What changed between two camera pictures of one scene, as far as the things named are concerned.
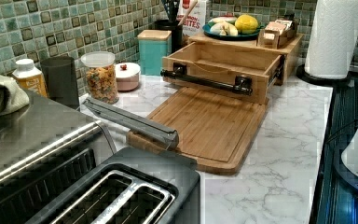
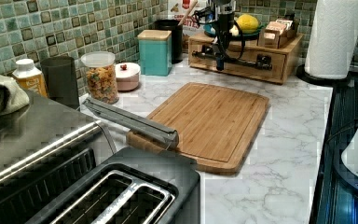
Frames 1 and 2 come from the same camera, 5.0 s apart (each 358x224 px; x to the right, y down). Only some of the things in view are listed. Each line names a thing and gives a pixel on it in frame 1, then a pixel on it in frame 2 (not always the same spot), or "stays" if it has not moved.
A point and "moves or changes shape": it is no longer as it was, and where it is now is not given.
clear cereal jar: x=102 y=77 stays
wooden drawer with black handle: x=222 y=68 moves or changes shape
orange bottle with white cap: x=29 y=77 stays
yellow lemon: x=246 y=24 stays
